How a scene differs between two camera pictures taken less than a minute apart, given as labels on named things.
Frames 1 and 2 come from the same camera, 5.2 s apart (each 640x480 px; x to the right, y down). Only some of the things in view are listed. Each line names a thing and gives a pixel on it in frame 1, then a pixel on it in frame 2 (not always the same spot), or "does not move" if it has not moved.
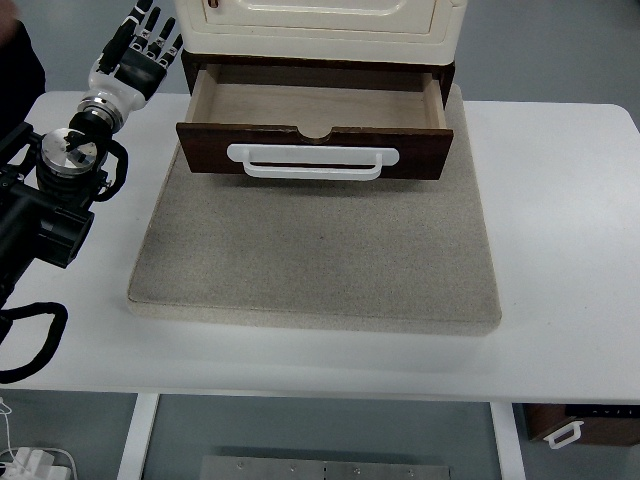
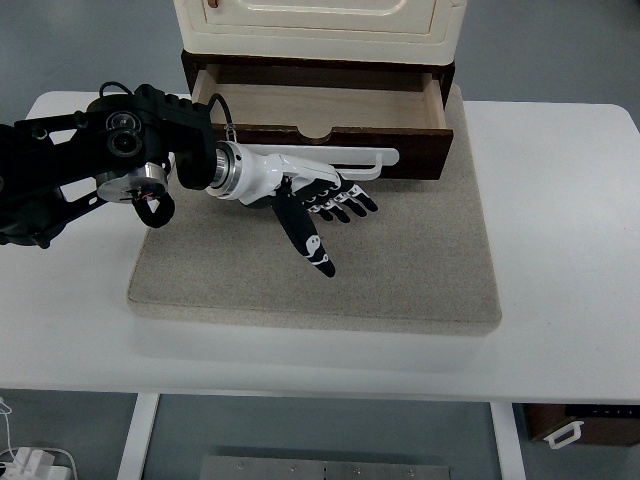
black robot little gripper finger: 167,59 to 345,186
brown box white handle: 604,424 does not move
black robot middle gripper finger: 140,42 to 350,204
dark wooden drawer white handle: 347,121 does not move
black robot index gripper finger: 135,18 to 337,210
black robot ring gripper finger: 155,48 to 357,192
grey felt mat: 363,256 does not move
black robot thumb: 116,48 to 298,222
